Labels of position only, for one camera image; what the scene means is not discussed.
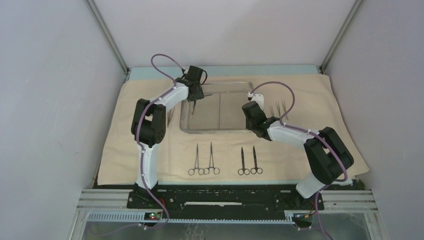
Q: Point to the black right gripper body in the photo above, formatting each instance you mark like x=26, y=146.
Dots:
x=249, y=125

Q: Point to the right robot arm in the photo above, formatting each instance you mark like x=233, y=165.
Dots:
x=327, y=155

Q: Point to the beige cloth wrap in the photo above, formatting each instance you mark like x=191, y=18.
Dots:
x=314, y=107

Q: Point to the metal hemostat clamp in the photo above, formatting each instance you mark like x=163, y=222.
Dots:
x=211, y=165
x=196, y=168

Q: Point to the aluminium frame rail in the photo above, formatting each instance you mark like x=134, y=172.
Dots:
x=111, y=205

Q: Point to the metal surgical instrument tray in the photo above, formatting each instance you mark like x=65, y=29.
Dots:
x=220, y=111

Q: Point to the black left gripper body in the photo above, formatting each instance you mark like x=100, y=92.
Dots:
x=198, y=93

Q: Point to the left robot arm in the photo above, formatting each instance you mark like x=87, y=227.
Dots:
x=149, y=123

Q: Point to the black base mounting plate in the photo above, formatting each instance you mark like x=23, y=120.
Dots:
x=225, y=197

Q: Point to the metal surgical scissors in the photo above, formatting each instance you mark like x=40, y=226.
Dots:
x=256, y=170

